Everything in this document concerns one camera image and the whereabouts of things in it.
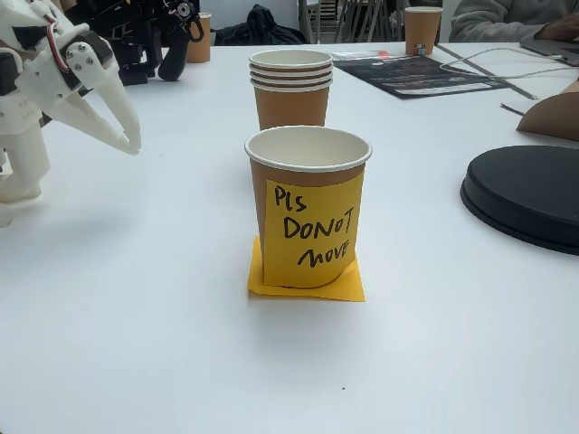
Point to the brown paper cup with logo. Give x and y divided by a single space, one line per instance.
423 27

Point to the grey metal chair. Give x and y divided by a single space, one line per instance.
309 22

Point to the brown paper cup with note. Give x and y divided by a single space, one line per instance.
312 147

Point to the clear plastic packet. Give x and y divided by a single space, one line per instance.
362 55

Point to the brown cardboard piece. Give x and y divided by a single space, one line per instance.
556 119

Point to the silver laptop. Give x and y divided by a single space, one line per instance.
543 50

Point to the black printed flyer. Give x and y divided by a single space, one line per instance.
420 74

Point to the person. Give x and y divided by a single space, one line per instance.
488 20

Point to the yellow handwritten sticky note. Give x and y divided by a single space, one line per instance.
312 226
316 295

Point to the black jacket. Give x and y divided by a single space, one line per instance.
262 27

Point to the person's hand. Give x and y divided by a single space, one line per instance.
563 29

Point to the black round disc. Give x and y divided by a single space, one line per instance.
529 190

